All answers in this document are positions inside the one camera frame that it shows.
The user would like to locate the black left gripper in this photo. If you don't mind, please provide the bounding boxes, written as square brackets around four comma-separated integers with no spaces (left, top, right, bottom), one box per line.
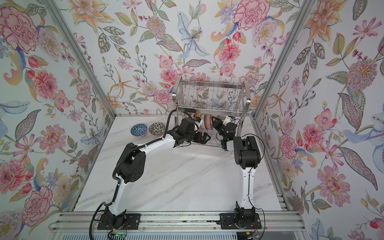
[183,130,212,143]

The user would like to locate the green leaf pattern bowl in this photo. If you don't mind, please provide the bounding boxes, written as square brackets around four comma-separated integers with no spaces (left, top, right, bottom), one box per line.
[204,115,213,130]

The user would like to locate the two-tier steel dish rack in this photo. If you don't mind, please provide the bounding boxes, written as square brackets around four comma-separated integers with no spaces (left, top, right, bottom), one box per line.
[172,77,251,147]

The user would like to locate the blue pattern bowl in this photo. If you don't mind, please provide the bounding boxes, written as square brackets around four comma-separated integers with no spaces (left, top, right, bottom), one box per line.
[130,124,148,138]

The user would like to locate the dark floral bowl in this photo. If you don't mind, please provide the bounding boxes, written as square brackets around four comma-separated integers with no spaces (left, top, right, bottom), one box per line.
[200,114,206,129]

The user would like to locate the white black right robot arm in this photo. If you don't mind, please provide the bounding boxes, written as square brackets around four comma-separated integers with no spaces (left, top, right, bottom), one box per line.
[211,117,262,231]

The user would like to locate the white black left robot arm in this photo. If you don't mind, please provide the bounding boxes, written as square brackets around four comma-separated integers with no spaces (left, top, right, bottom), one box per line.
[100,117,211,230]

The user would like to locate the dark speckled bowl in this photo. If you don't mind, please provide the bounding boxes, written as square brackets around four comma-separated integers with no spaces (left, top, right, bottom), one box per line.
[149,122,166,136]

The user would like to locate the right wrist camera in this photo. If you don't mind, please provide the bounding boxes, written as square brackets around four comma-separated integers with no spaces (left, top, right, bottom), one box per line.
[223,116,236,125]

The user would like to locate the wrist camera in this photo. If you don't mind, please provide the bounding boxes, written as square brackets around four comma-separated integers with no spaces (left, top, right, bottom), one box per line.
[194,117,203,130]
[223,116,236,125]

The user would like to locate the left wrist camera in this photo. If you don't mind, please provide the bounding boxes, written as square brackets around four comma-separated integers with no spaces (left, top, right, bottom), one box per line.
[194,117,203,130]

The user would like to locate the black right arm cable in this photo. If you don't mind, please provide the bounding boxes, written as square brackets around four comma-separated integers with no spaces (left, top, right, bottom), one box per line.
[215,115,266,240]

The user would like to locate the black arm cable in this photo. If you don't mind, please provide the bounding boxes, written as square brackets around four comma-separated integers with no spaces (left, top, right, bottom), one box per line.
[215,115,266,240]
[89,109,196,240]

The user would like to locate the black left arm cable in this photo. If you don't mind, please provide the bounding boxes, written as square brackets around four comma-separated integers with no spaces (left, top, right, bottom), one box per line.
[89,109,196,240]

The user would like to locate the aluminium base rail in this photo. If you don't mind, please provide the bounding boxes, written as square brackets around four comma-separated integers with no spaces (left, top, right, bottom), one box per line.
[48,211,306,233]

